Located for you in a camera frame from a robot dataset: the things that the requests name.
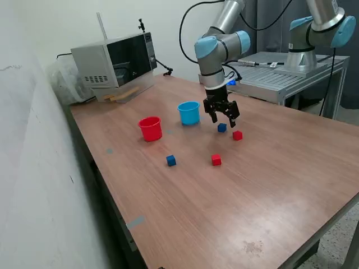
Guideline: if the red plastic cup bin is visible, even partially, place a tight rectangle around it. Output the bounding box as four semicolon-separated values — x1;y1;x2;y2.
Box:
137;115;163;143

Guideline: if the blue plastic cup bin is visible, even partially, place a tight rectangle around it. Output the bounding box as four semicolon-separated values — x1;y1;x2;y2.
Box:
177;100;201;126

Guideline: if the silver microwave oven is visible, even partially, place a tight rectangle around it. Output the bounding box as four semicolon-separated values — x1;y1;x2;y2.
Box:
70;31;158;98

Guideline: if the aluminium slatted mounting platform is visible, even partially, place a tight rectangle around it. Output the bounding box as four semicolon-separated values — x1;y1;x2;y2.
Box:
198;50;351;120

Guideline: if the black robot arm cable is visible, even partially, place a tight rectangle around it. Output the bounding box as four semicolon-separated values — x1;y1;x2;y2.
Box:
178;0;294;64

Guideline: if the white thin rod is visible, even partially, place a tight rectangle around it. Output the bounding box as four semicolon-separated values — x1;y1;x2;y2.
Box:
96;11;109;41

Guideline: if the silver cylindrical tool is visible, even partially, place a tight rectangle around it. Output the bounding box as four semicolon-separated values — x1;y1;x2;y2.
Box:
237;58;260;67

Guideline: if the long wooden stick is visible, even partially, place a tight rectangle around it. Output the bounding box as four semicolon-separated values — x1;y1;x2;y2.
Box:
110;86;141;101

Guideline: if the translucent plastic bag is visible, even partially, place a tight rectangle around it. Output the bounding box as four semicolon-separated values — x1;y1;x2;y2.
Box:
45;54;96;107

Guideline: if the black hanging base cable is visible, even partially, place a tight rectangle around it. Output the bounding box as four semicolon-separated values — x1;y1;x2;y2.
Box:
318;46;337;116

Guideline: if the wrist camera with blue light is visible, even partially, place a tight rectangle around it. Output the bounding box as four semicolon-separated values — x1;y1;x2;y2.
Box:
224;71;242;87

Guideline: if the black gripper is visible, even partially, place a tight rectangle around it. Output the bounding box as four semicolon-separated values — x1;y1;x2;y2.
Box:
202;84;241;129

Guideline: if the long grey tape strip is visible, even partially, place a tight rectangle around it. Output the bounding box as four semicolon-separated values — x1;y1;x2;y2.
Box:
125;215;146;230

